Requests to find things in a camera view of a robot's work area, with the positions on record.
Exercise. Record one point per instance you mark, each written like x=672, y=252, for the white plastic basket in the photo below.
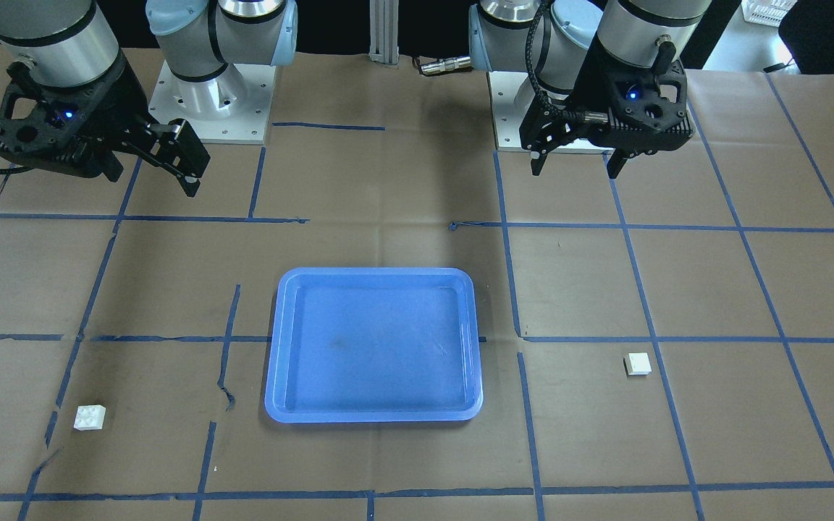
x=767, y=13

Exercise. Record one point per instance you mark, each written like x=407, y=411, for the blue plastic tray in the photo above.
x=374, y=345

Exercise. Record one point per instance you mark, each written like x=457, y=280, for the aluminium frame post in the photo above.
x=383, y=19

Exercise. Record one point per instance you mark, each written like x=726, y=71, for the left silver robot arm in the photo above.
x=547, y=41

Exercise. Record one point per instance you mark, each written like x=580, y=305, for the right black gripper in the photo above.
x=114, y=98

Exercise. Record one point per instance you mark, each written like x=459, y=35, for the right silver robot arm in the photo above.
x=68, y=43

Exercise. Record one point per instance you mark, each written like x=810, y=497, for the white square block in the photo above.
x=637, y=364

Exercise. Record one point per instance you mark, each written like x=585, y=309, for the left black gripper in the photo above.
x=595, y=81

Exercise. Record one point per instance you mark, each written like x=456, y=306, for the white block with studs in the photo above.
x=90, y=417

